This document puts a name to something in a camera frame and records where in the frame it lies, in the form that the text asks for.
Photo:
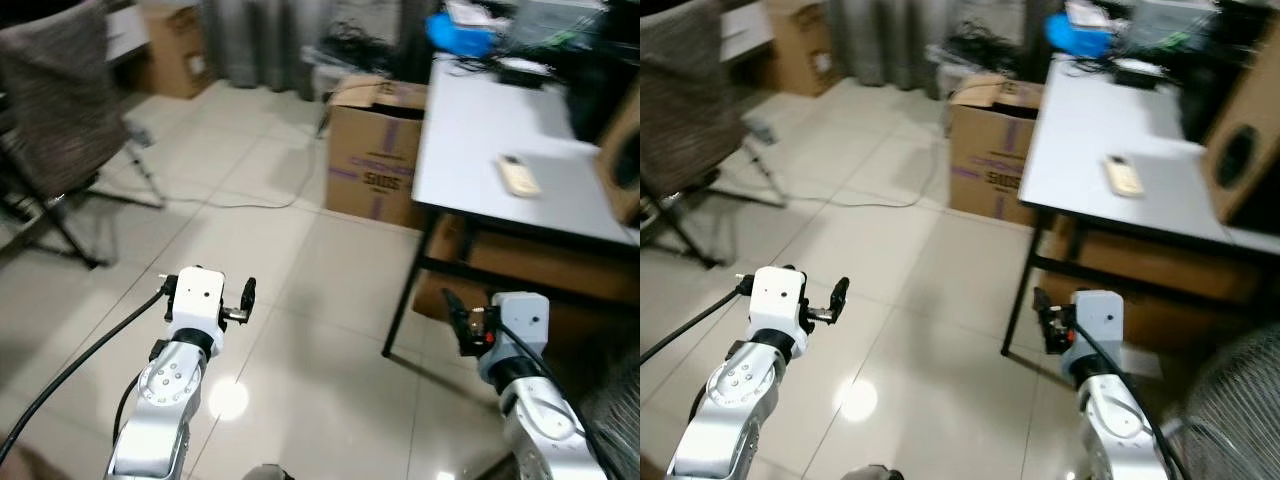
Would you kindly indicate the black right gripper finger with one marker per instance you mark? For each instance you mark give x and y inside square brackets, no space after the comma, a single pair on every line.
[1041,304]
[453,308]

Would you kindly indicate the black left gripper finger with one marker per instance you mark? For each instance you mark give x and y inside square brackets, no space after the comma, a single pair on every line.
[842,293]
[248,294]

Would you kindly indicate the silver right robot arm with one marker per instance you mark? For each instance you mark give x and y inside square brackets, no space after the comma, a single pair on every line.
[1115,415]
[540,420]

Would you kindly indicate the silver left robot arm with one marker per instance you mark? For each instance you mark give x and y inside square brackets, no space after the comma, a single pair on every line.
[160,400]
[730,395]

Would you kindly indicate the white remote control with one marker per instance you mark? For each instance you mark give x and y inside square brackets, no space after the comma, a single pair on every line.
[1123,176]
[519,176]

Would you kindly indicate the purple print cardboard box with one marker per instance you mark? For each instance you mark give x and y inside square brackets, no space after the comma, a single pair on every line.
[995,155]
[375,160]

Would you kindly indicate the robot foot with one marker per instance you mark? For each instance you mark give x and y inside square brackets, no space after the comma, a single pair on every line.
[268,472]
[872,472]

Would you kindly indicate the white table with black legs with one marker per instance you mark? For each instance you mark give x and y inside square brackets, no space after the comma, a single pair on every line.
[490,120]
[1100,115]

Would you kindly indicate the wooden speaker box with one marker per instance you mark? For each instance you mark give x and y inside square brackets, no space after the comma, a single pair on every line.
[625,160]
[1245,150]

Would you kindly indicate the plain brown cardboard box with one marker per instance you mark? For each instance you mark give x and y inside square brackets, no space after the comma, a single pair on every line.
[803,48]
[178,50]

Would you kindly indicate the small black device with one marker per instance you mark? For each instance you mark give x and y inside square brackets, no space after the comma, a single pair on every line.
[525,66]
[1140,68]

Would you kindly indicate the brown striped fabric chair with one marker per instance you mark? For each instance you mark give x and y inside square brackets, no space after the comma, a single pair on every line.
[685,95]
[60,95]

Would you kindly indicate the grey curtain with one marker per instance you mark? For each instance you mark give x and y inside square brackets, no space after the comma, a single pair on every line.
[270,40]
[890,40]

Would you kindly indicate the blue plastic bag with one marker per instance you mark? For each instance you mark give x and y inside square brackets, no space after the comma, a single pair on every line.
[1078,35]
[458,35]

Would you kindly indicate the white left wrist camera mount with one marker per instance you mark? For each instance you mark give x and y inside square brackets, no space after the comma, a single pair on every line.
[778,295]
[196,295]

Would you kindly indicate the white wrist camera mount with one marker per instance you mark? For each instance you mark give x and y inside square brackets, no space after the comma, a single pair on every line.
[778,295]
[1100,320]
[522,320]
[196,295]

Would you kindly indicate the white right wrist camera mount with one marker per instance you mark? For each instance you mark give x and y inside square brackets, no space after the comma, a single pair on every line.
[522,320]
[1100,320]

